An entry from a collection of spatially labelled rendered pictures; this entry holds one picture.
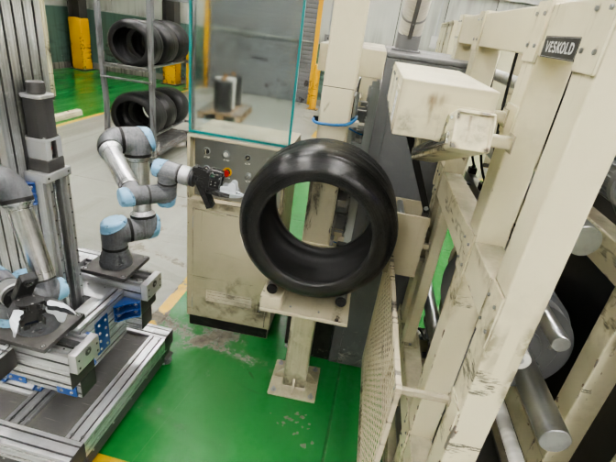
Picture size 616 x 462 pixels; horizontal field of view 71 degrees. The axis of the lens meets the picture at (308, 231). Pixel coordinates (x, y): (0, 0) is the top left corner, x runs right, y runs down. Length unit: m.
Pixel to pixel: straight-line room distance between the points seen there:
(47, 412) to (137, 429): 0.42
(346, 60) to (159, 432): 1.91
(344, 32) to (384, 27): 9.05
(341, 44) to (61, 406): 1.95
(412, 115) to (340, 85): 0.66
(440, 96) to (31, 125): 1.38
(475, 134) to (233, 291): 1.93
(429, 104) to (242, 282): 1.78
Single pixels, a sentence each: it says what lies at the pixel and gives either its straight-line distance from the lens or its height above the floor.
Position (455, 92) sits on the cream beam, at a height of 1.77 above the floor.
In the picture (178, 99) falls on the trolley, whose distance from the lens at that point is 6.19.
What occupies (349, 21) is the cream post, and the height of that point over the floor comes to 1.89.
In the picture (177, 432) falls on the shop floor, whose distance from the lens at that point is 2.41.
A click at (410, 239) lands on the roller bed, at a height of 1.09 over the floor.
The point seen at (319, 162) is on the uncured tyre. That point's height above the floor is 1.46.
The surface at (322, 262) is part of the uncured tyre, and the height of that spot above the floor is 0.93.
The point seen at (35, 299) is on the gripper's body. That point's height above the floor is 1.07.
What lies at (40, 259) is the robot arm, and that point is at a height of 1.07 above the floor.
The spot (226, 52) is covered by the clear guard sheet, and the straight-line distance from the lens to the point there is 2.29.
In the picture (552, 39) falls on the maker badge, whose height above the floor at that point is 1.91.
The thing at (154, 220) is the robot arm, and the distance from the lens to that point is 2.19.
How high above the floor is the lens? 1.88
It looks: 26 degrees down
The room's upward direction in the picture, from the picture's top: 8 degrees clockwise
